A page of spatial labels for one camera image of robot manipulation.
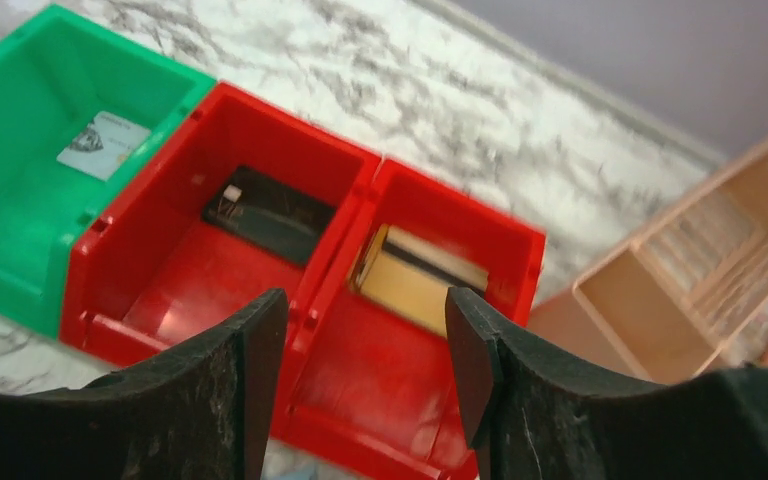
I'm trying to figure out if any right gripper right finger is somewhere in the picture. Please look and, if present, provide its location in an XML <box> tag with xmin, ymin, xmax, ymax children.
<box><xmin>445</xmin><ymin>287</ymin><xmax>768</xmax><ymax>479</ymax></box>

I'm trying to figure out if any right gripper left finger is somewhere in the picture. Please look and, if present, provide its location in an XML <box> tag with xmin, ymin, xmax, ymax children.
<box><xmin>0</xmin><ymin>288</ymin><xmax>288</xmax><ymax>479</ymax></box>

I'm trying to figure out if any dark card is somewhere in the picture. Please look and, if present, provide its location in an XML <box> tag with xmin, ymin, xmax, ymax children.
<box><xmin>202</xmin><ymin>166</ymin><xmax>336</xmax><ymax>266</ymax></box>

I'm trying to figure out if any blue leather card holder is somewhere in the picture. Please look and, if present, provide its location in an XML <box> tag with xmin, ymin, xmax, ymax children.
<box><xmin>270</xmin><ymin>464</ymin><xmax>317</xmax><ymax>480</ymax></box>

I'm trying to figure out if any silver card in bin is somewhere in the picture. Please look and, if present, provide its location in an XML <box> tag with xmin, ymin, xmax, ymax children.
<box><xmin>56</xmin><ymin>111</ymin><xmax>150</xmax><ymax>181</ymax></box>

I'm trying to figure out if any right red plastic bin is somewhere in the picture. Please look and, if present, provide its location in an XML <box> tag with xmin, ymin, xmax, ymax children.
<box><xmin>273</xmin><ymin>160</ymin><xmax>546</xmax><ymax>479</ymax></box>

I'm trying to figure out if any red plastic bin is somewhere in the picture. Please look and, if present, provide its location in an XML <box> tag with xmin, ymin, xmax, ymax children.
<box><xmin>58</xmin><ymin>83</ymin><xmax>380</xmax><ymax>366</ymax></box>
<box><xmin>273</xmin><ymin>160</ymin><xmax>546</xmax><ymax>479</ymax></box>

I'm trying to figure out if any middle red plastic bin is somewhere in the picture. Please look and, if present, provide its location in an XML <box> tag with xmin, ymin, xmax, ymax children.
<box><xmin>58</xmin><ymin>83</ymin><xmax>380</xmax><ymax>366</ymax></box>

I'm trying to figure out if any peach desk organizer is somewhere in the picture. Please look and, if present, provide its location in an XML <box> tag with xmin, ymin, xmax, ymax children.
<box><xmin>528</xmin><ymin>138</ymin><xmax>768</xmax><ymax>383</ymax></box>

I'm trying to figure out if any green plastic bin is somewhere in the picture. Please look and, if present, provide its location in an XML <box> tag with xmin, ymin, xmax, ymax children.
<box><xmin>0</xmin><ymin>5</ymin><xmax>215</xmax><ymax>337</ymax></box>

